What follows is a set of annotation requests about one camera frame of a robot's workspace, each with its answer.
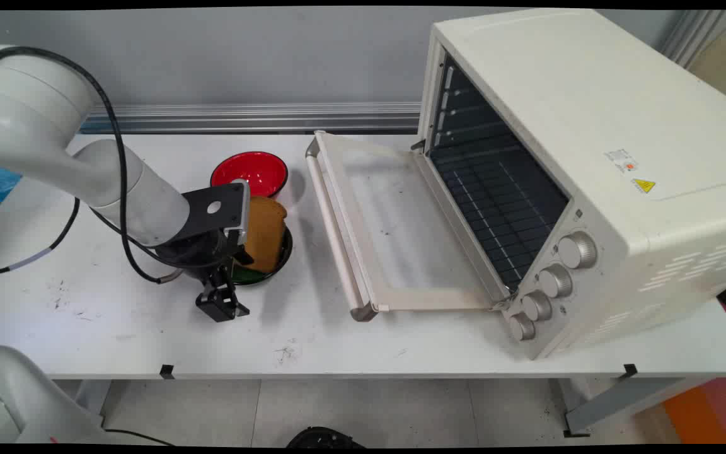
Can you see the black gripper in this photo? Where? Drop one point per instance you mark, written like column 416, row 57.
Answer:
column 202, row 255

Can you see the cream glass oven door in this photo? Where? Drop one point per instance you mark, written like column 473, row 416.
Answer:
column 394, row 221

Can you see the yellow warning sticker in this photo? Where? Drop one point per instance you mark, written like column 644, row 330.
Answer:
column 643, row 185

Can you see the cream toaster oven body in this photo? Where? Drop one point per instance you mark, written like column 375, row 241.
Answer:
column 590, row 113

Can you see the brown bread slice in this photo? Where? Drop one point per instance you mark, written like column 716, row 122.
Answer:
column 265, row 233

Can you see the dark green plate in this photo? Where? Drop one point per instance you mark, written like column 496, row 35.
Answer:
column 280, row 261

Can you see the grey table leg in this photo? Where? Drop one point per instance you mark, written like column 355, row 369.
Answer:
column 621, row 403

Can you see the black table edge clip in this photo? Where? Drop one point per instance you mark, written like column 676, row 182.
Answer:
column 167, row 371
column 630, row 371

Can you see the long aluminium wall rail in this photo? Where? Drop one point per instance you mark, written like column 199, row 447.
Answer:
column 262, row 117

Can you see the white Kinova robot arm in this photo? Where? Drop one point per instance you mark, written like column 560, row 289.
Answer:
column 35, row 120

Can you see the black round floor object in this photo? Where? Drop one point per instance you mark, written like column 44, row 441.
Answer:
column 324, row 438

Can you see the white orange label sticker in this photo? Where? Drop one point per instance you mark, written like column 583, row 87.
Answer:
column 622, row 159

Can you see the red bowl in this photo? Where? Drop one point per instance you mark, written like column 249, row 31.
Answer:
column 249, row 171

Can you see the orange floor mat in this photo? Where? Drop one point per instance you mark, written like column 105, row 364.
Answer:
column 703, row 416

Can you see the large silver oven knob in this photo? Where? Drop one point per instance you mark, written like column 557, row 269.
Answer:
column 578, row 250

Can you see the ribbed aluminium corner profile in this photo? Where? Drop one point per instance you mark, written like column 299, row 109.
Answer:
column 691, row 34

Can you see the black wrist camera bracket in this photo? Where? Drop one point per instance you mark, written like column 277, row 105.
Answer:
column 215, row 208

